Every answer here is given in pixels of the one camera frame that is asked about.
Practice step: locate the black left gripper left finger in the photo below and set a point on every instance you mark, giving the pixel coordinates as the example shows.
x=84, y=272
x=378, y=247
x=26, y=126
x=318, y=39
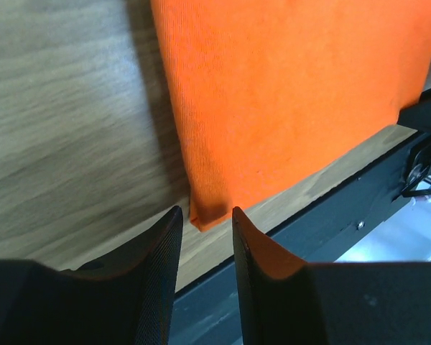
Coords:
x=125, y=296

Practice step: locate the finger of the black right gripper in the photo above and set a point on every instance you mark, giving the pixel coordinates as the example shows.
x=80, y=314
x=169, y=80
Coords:
x=418, y=116

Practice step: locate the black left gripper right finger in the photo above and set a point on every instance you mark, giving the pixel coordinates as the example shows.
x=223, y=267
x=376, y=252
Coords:
x=285, y=300

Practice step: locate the orange t-shirt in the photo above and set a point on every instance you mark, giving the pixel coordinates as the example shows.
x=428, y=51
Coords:
x=266, y=93

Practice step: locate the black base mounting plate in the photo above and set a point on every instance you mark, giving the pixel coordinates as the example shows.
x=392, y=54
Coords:
x=206, y=311

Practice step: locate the aluminium frame rail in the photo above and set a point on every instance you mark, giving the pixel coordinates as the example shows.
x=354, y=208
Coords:
x=404, y=237

